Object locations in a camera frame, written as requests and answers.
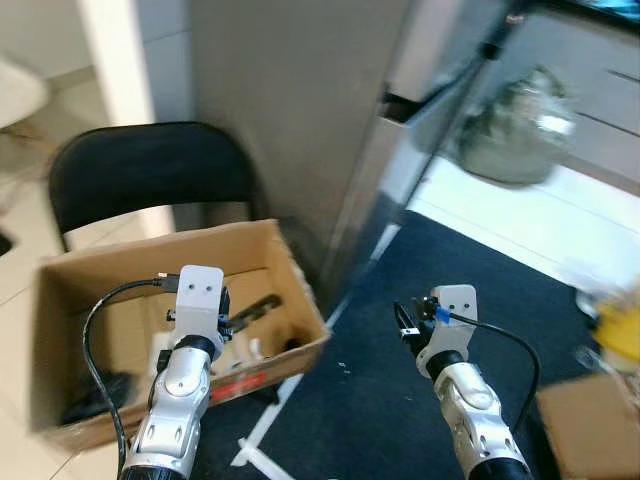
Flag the large open cardboard box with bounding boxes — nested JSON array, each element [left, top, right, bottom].
[[30, 218, 332, 453]]

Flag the black folding chair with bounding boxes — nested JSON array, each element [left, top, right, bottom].
[[47, 121, 265, 253]]

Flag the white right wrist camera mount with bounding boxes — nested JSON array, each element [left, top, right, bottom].
[[416, 284, 479, 378]]

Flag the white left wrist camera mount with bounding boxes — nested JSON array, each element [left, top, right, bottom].
[[172, 265, 227, 347]]

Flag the long black tool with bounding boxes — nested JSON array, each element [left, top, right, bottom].
[[228, 294, 284, 328]]

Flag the black bundle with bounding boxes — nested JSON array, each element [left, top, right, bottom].
[[60, 370, 133, 427]]

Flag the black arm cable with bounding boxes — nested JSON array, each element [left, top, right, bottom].
[[440, 306, 542, 433], [82, 274, 181, 473]]

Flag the small cardboard box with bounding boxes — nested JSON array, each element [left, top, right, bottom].
[[534, 373, 640, 480]]

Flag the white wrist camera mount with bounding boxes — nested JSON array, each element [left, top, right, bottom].
[[416, 284, 479, 378], [172, 265, 227, 347]]

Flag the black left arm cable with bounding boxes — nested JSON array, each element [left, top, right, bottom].
[[82, 274, 181, 473]]

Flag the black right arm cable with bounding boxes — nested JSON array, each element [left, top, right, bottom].
[[440, 306, 542, 433]]

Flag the dark floor mat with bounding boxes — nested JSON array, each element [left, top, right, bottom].
[[188, 208, 640, 480]]

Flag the yellow trash item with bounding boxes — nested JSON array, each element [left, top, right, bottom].
[[592, 296, 640, 365]]

